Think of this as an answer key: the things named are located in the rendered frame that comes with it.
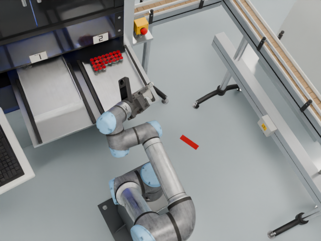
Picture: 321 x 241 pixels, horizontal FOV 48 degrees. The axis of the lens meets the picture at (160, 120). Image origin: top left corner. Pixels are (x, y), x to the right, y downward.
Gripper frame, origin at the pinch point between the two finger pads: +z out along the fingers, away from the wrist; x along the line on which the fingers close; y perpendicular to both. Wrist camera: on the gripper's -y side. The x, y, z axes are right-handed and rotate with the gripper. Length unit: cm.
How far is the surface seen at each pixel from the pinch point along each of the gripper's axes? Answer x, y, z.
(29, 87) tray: -64, -28, -5
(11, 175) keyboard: -69, 5, -38
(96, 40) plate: -31, -32, 24
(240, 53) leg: 3, 21, 109
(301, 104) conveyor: 38, 55, 67
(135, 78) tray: -26.6, -3.4, 30.6
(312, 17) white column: 46, 25, 147
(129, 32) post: -21, -27, 41
